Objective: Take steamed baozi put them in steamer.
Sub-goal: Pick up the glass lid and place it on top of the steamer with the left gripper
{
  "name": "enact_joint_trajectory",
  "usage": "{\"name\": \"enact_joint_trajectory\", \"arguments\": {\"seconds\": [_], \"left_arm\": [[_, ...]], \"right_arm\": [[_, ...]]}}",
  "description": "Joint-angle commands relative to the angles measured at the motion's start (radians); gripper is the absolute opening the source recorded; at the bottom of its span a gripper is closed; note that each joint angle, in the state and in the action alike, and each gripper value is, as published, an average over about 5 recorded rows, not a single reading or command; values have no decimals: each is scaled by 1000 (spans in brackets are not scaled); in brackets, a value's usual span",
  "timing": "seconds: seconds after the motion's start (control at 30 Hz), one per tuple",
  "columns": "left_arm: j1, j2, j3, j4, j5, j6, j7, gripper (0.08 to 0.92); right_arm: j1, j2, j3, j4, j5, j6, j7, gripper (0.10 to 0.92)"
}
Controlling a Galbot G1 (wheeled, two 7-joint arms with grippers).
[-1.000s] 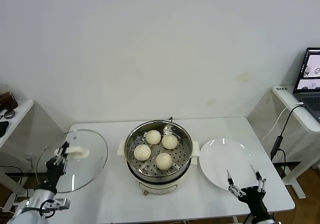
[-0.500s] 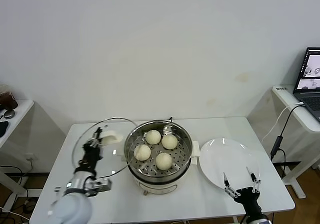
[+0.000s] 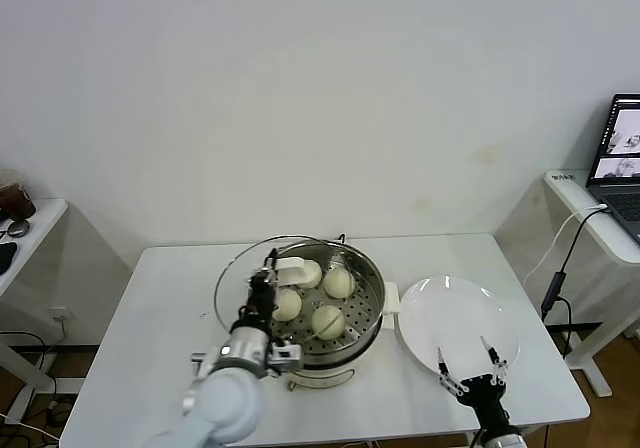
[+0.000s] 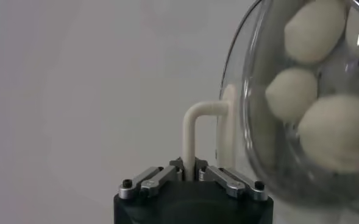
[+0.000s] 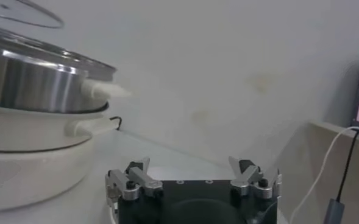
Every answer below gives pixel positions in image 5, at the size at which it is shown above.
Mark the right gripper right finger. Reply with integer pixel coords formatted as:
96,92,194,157
227,155,283,204

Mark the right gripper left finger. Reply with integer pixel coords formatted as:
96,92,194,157
105,156,164,211

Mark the glass lid with white handle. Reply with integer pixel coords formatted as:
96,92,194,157
0,0,65,30

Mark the stainless steel steamer basket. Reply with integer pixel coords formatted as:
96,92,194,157
0,23,131,114

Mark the white electric pot base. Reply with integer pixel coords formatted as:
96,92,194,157
0,102,122,213

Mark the black pot power cord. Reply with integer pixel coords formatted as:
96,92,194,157
108,116,123,131

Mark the white laptop cable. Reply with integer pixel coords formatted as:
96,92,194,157
288,126,359,224

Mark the dark grey cable adapter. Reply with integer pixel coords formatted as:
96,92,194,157
324,198,346,224

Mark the black laptop cable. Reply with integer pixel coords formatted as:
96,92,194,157
336,127,359,203

